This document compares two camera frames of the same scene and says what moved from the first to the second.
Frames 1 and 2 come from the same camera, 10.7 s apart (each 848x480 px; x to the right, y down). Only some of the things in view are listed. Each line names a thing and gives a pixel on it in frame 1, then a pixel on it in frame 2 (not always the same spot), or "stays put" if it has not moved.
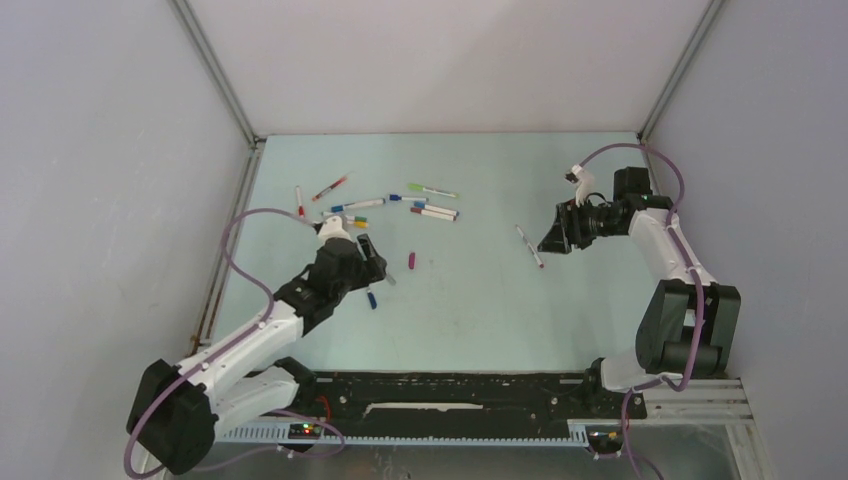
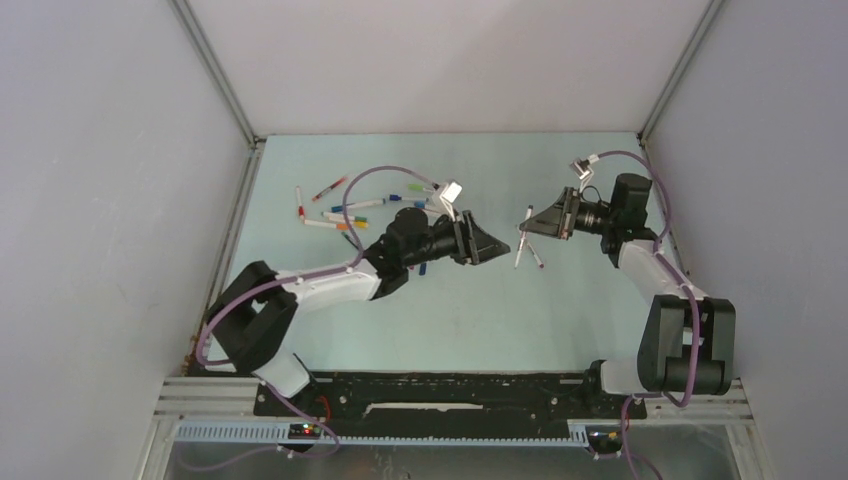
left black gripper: x=372 y=269 -> x=471 y=244
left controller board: x=307 y=431 stays put
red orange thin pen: x=329 y=188 stays put
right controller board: x=605 y=441 stays put
